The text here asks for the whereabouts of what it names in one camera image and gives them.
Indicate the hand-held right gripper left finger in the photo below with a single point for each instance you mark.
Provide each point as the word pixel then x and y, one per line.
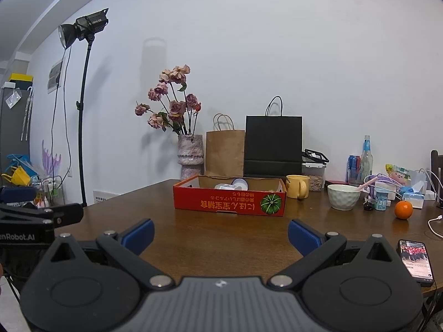
pixel 140 236

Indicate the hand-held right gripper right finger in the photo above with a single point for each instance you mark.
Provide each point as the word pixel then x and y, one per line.
pixel 303 237

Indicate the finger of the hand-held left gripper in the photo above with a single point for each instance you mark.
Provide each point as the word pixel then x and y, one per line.
pixel 65 212
pixel 17 194

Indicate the red cardboard box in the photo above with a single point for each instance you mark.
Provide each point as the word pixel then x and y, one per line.
pixel 221 202

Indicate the white plastic bottle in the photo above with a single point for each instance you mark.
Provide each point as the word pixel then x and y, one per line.
pixel 223 186

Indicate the blue and yellow bag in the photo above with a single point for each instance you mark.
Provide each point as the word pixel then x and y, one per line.
pixel 19 176

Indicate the yellow mug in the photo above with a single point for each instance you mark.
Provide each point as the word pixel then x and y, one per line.
pixel 296 186

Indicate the white bowl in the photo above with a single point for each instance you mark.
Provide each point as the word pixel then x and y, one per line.
pixel 343 197

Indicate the clear container with black lid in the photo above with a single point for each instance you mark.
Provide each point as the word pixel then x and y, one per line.
pixel 315 178

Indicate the dark red flat box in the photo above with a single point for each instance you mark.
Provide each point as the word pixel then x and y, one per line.
pixel 336 183

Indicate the grey cabinet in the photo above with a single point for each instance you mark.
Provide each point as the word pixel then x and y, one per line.
pixel 15 128

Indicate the small black object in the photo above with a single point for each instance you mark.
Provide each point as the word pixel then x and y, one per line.
pixel 368 207

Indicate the blue drink can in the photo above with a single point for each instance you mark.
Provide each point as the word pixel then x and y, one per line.
pixel 353 167

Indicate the pink spoon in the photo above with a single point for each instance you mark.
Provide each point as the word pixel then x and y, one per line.
pixel 368 181

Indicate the black light stand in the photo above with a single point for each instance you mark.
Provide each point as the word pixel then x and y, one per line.
pixel 82 128

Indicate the small blue yogurt bottle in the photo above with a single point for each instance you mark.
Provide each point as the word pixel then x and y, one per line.
pixel 381 200

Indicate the pink speckled vase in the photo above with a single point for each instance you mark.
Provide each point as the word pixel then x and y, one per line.
pixel 190 155

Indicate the glass bottle with blue label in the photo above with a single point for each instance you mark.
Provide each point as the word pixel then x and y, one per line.
pixel 367 162

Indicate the black paper bag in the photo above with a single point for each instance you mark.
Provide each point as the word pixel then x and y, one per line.
pixel 273 141

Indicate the orange fruit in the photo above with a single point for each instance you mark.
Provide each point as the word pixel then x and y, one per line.
pixel 404 210

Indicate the snack bag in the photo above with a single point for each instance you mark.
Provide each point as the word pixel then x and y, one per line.
pixel 398 174

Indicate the black smartphone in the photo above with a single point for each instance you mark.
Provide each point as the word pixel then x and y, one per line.
pixel 415 261

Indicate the brown paper bag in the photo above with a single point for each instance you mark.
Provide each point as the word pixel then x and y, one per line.
pixel 225 152

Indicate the yellow box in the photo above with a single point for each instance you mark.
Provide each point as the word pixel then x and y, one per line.
pixel 20 77

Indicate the blue tissue pack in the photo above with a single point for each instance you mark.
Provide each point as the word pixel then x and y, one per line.
pixel 414 199

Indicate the white paper bag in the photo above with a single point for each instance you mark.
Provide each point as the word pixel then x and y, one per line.
pixel 418 181

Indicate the dried pink flowers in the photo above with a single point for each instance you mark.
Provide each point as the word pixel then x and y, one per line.
pixel 176 109

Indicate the dark wooden chair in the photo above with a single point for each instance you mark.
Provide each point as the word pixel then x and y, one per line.
pixel 436 173

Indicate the black studio light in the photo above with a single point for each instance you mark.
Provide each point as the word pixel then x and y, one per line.
pixel 84 26

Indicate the white wall vent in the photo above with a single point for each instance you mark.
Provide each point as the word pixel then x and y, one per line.
pixel 105 197

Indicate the purple wall decoration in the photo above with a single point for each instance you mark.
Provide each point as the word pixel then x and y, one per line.
pixel 50 160

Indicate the wall paper sheet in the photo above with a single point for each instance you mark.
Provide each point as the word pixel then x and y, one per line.
pixel 55 76

